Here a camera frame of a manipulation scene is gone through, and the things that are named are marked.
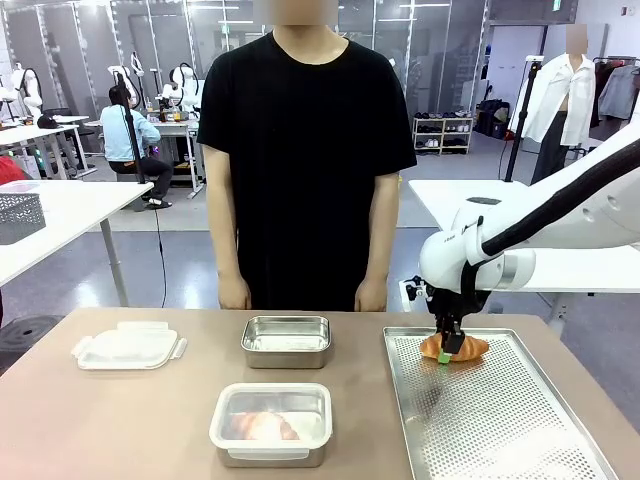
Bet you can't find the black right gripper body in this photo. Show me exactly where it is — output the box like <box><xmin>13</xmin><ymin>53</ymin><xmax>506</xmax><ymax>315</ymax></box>
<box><xmin>429</xmin><ymin>286</ymin><xmax>475</xmax><ymax>335</ymax></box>

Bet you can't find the clear plastic clip lid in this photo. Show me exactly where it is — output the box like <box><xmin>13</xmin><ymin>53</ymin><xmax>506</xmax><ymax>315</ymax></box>
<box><xmin>208</xmin><ymin>382</ymin><xmax>335</xmax><ymax>459</ymax></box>
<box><xmin>70</xmin><ymin>320</ymin><xmax>189</xmax><ymax>372</ymax></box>

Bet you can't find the person's right forearm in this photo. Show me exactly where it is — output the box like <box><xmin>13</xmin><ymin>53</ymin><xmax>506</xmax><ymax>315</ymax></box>
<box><xmin>208</xmin><ymin>204</ymin><xmax>241</xmax><ymax>276</ymax></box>

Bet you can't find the person's left forearm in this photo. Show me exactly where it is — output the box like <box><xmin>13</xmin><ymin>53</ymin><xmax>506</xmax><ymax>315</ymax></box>
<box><xmin>366</xmin><ymin>208</ymin><xmax>400</xmax><ymax>281</ymax></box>

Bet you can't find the stainless steel container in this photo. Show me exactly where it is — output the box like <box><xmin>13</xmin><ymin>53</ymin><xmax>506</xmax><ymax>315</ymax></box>
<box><xmin>215</xmin><ymin>433</ymin><xmax>332</xmax><ymax>470</ymax></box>
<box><xmin>240</xmin><ymin>314</ymin><xmax>333</xmax><ymax>371</ymax></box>

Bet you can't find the person's left hand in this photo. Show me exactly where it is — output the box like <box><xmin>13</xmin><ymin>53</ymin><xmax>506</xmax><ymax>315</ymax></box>
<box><xmin>353</xmin><ymin>274</ymin><xmax>389</xmax><ymax>314</ymax></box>

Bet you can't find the person's right hand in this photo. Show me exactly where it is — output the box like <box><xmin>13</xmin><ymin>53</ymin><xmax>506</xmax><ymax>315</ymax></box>
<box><xmin>217</xmin><ymin>271</ymin><xmax>253</xmax><ymax>312</ymax></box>

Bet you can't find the perforated metal baking tray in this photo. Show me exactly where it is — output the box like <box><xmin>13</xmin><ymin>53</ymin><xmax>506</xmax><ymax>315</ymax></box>
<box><xmin>382</xmin><ymin>326</ymin><xmax>619</xmax><ymax>480</ymax></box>

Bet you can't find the large white table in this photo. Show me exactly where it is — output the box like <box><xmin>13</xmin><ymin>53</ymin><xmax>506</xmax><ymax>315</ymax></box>
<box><xmin>407</xmin><ymin>178</ymin><xmax>640</xmax><ymax>332</ymax></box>

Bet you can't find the white shoe rack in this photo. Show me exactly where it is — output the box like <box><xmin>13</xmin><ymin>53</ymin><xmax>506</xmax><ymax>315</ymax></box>
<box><xmin>411</xmin><ymin>115</ymin><xmax>476</xmax><ymax>157</ymax></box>

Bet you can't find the black bag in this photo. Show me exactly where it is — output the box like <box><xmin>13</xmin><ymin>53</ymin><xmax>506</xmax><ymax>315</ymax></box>
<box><xmin>474</xmin><ymin>98</ymin><xmax>512</xmax><ymax>141</ymax></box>

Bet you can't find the black tripod pole white head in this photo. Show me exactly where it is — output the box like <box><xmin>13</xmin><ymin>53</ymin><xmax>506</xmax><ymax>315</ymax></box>
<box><xmin>503</xmin><ymin>56</ymin><xmax>544</xmax><ymax>184</ymax></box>

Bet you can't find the person in black t-shirt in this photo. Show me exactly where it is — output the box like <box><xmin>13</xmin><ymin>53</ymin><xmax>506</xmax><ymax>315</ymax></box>
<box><xmin>196</xmin><ymin>0</ymin><xmax>418</xmax><ymax>313</ymax></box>

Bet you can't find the mannequin with white shirt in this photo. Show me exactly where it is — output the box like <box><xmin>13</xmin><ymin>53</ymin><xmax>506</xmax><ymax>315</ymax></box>
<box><xmin>508</xmin><ymin>22</ymin><xmax>598</xmax><ymax>186</ymax></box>

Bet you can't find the clothes rack with garments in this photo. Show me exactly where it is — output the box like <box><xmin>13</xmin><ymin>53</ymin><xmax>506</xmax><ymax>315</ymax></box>
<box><xmin>591</xmin><ymin>55</ymin><xmax>640</xmax><ymax>127</ymax></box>

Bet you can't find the grey background workbench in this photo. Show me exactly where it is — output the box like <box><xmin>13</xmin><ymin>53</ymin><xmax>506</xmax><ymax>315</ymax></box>
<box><xmin>83</xmin><ymin>110</ymin><xmax>207</xmax><ymax>201</ymax></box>

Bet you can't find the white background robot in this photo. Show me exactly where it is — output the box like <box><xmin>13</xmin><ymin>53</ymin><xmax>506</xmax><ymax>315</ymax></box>
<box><xmin>106</xmin><ymin>52</ymin><xmax>147</xmax><ymax>104</ymax></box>
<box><xmin>161</xmin><ymin>62</ymin><xmax>202</xmax><ymax>114</ymax></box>
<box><xmin>9</xmin><ymin>62</ymin><xmax>45</xmax><ymax>122</ymax></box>

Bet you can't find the seated person light blue shirt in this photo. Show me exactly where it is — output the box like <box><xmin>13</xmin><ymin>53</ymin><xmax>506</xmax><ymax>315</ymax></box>
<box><xmin>99</xmin><ymin>84</ymin><xmax>175</xmax><ymax>211</ymax></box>

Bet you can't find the white table with grey leg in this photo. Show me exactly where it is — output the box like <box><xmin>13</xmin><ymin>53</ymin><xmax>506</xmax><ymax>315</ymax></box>
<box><xmin>0</xmin><ymin>179</ymin><xmax>155</xmax><ymax>309</ymax></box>

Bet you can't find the black round base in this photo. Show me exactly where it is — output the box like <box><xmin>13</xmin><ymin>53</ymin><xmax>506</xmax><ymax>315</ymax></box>
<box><xmin>0</xmin><ymin>313</ymin><xmax>67</xmax><ymax>376</ymax></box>

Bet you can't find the grey mesh basket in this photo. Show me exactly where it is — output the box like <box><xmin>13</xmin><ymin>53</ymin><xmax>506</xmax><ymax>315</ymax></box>
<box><xmin>0</xmin><ymin>192</ymin><xmax>48</xmax><ymax>247</ymax></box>

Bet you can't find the white background desk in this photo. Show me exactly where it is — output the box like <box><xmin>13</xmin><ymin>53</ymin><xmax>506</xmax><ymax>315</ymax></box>
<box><xmin>0</xmin><ymin>114</ymin><xmax>97</xmax><ymax>180</ymax></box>

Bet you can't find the red object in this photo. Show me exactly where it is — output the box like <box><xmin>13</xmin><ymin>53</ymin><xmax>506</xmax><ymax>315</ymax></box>
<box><xmin>0</xmin><ymin>155</ymin><xmax>26</xmax><ymax>187</ymax></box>

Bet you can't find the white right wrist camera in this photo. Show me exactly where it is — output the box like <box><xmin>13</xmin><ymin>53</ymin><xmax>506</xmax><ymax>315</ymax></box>
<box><xmin>399</xmin><ymin>275</ymin><xmax>433</xmax><ymax>314</ymax></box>

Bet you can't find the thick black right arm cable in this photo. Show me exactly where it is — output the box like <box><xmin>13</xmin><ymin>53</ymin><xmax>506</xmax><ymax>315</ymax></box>
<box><xmin>461</xmin><ymin>144</ymin><xmax>640</xmax><ymax>297</ymax></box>

